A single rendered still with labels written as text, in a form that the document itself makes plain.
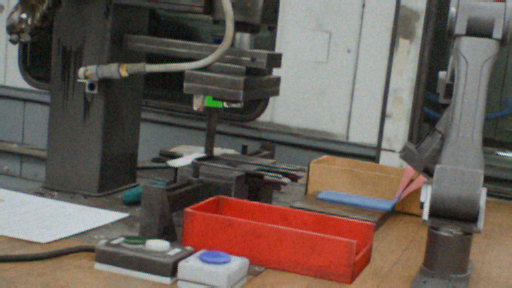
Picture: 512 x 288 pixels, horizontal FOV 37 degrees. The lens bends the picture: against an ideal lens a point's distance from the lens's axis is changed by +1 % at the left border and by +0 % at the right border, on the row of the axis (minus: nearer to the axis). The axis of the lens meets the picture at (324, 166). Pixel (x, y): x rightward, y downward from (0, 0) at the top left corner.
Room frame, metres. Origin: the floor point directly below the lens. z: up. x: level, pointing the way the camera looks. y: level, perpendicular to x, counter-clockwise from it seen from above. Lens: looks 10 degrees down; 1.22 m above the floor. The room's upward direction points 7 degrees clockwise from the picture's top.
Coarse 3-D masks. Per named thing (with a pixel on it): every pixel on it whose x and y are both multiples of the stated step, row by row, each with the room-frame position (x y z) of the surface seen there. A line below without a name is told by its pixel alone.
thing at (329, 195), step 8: (328, 192) 1.44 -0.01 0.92; (336, 192) 1.45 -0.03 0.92; (336, 200) 1.39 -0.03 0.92; (344, 200) 1.39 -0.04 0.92; (352, 200) 1.40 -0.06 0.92; (360, 200) 1.41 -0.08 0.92; (368, 200) 1.41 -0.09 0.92; (376, 200) 1.42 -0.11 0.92; (384, 200) 1.43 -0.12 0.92; (376, 208) 1.37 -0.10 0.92; (384, 208) 1.37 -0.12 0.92
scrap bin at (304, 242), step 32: (192, 224) 1.03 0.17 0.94; (224, 224) 1.02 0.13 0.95; (256, 224) 1.01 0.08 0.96; (288, 224) 1.12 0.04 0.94; (320, 224) 1.10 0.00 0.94; (352, 224) 1.09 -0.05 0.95; (256, 256) 1.01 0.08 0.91; (288, 256) 0.99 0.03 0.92; (320, 256) 0.98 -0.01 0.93; (352, 256) 0.97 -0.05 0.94
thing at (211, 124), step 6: (210, 36) 1.57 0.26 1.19; (216, 36) 1.56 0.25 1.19; (222, 36) 1.56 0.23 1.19; (204, 108) 1.56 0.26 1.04; (210, 108) 1.56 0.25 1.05; (216, 108) 1.56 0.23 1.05; (222, 108) 1.57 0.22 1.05; (210, 114) 1.57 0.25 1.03; (216, 114) 1.57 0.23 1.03; (210, 120) 1.57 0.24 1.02; (216, 120) 1.57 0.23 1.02; (210, 126) 1.57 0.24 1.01; (210, 132) 1.57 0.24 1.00; (210, 138) 1.57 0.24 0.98; (204, 144) 1.57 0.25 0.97; (210, 144) 1.57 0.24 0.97; (204, 150) 1.57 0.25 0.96; (210, 150) 1.57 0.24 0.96
